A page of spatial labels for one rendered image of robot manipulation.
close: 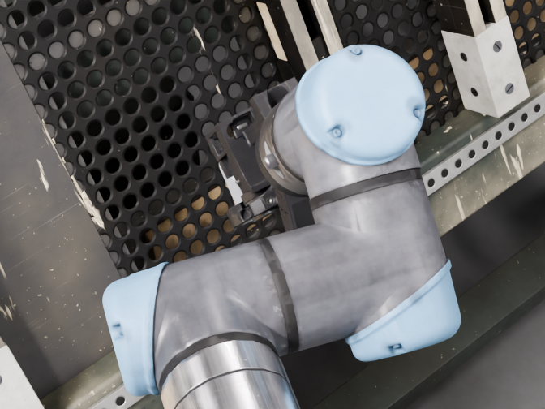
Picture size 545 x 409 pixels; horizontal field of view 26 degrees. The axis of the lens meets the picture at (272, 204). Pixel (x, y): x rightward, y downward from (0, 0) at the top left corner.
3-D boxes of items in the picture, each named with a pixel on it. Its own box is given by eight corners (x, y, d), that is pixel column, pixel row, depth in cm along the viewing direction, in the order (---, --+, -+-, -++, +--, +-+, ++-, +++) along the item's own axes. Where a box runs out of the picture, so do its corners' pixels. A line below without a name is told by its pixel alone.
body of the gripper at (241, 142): (279, 103, 99) (319, 64, 88) (326, 194, 99) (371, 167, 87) (199, 140, 97) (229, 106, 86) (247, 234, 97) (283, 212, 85)
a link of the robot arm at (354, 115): (334, 183, 70) (295, 48, 71) (288, 211, 81) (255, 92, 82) (452, 153, 72) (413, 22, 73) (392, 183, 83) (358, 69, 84)
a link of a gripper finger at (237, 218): (262, 191, 102) (286, 174, 94) (271, 210, 102) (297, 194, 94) (214, 215, 101) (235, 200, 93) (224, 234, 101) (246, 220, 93)
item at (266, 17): (277, 58, 148) (289, 62, 145) (255, 2, 144) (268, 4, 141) (295, 47, 149) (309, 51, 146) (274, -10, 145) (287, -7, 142)
